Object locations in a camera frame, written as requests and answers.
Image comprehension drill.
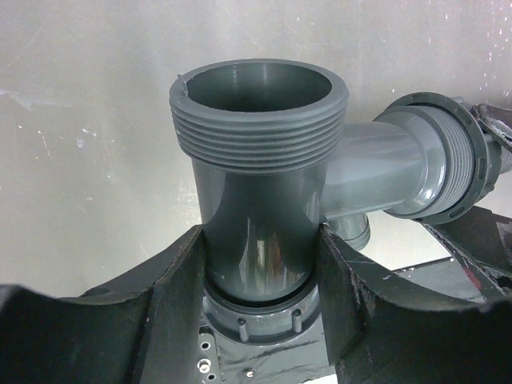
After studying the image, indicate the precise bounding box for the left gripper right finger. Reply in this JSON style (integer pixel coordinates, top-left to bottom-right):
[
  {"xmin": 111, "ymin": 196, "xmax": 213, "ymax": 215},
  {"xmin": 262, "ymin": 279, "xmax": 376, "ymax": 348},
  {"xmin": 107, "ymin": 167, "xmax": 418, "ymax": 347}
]
[{"xmin": 318, "ymin": 226, "xmax": 511, "ymax": 383}]

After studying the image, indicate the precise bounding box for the grey plastic pipe fitting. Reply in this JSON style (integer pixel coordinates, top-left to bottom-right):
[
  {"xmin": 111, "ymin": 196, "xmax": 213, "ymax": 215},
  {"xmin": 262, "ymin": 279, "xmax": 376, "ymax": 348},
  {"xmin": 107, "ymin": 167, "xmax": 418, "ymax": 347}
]
[{"xmin": 169, "ymin": 58, "xmax": 497, "ymax": 345}]

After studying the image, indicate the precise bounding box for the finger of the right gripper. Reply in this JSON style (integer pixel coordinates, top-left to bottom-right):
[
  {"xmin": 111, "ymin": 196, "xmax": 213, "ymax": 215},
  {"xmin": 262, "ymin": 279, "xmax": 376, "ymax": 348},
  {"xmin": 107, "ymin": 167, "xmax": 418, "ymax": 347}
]
[
  {"xmin": 471, "ymin": 103, "xmax": 511, "ymax": 150},
  {"xmin": 423, "ymin": 206, "xmax": 511, "ymax": 299}
]

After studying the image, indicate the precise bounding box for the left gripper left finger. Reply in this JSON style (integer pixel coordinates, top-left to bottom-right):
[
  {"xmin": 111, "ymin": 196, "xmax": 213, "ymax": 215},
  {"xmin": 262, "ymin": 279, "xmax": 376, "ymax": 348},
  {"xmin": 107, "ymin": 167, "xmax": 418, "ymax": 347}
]
[{"xmin": 1, "ymin": 226, "xmax": 205, "ymax": 383}]

